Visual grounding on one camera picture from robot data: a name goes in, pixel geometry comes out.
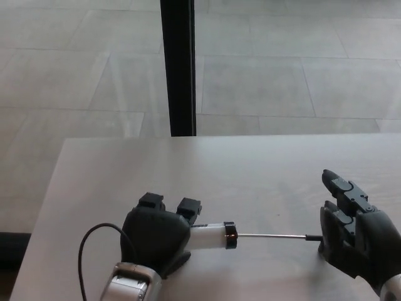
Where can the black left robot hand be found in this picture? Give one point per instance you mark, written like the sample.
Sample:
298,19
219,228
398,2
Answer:
153,235

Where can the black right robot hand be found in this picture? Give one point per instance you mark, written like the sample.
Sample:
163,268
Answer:
372,244

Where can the white Franklin hand air pump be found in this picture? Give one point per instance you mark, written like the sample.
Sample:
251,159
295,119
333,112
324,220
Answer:
206,235

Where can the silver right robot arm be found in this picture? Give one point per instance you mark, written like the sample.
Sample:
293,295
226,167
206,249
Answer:
394,290

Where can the black window frame post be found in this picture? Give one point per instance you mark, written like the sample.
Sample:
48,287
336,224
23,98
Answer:
178,66

